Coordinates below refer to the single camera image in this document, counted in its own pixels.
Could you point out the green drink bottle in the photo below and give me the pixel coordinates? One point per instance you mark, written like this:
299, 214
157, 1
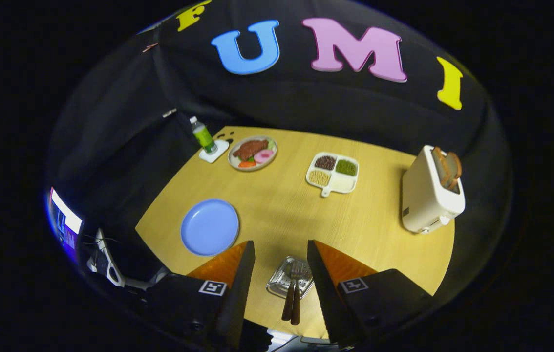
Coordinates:
203, 137

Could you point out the white divided bean tray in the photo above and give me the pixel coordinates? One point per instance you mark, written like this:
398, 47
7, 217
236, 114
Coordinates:
343, 183

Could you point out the perforated metal tray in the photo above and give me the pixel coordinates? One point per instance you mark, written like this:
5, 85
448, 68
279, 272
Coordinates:
277, 281

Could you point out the white stand frame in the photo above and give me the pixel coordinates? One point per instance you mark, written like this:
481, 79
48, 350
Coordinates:
106, 259

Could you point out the lit computer monitor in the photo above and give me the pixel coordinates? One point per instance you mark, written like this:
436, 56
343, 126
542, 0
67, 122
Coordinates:
64, 220

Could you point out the brown bread slice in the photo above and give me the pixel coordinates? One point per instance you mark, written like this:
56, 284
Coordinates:
455, 168
440, 164

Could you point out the plate of toy food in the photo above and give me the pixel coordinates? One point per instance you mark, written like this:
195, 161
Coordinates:
250, 149

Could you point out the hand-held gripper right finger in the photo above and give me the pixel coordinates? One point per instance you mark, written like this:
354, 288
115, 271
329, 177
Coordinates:
321, 293

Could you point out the pink clip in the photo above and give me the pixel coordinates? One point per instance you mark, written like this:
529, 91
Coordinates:
150, 47

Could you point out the blue round plate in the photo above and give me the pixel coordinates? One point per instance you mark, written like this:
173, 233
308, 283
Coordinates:
208, 227

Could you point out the white toaster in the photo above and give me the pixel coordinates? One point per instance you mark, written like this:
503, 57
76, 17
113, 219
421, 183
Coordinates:
423, 195

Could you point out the white square coaster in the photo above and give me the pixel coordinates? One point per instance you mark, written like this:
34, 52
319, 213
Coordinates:
216, 156

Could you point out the silver clip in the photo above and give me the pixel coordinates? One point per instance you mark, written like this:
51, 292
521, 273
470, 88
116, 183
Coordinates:
169, 112

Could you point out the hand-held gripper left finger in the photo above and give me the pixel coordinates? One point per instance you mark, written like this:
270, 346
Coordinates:
240, 293

